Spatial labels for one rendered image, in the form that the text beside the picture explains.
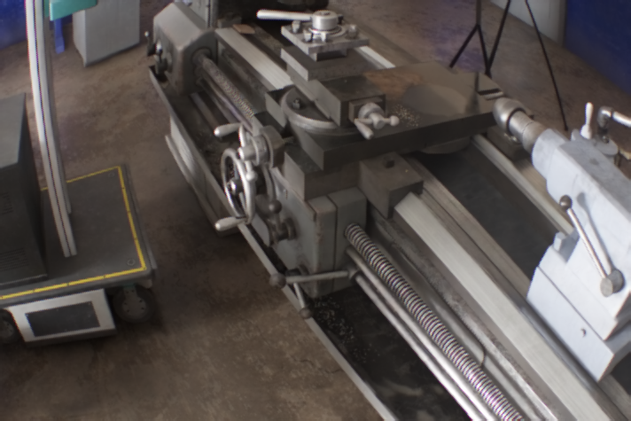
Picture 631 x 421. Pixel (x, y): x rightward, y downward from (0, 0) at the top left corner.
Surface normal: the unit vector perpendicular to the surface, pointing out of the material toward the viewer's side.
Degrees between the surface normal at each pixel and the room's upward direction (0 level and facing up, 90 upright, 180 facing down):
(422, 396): 0
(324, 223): 90
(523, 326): 36
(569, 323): 90
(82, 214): 0
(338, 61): 0
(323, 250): 90
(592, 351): 90
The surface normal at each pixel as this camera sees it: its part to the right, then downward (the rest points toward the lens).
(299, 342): 0.02, -0.80
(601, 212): -0.88, 0.15
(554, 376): -0.51, -0.49
